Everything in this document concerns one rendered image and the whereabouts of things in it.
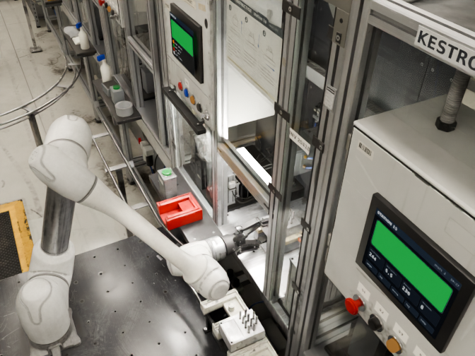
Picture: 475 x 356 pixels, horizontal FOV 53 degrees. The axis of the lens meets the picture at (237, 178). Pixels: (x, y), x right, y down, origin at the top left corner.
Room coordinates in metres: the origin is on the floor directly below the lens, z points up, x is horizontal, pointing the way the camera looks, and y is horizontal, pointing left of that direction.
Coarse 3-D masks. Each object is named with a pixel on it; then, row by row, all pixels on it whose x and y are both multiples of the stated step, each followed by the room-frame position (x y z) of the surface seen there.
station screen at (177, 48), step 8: (192, 32) 1.48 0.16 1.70; (176, 40) 1.61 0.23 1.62; (192, 40) 1.48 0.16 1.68; (176, 48) 1.62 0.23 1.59; (192, 48) 1.48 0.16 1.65; (176, 56) 1.62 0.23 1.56; (184, 56) 1.55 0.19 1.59; (184, 64) 1.55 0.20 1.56; (192, 64) 1.49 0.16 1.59; (192, 72) 1.49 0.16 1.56
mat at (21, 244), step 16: (0, 208) 2.43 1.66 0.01; (16, 208) 2.44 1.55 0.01; (0, 224) 2.28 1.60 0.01; (16, 224) 2.28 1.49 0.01; (0, 240) 2.13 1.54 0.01; (16, 240) 2.13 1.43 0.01; (32, 240) 2.15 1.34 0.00; (0, 256) 1.99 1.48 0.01; (16, 256) 2.00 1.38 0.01; (0, 272) 1.87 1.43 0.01; (16, 272) 1.87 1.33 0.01
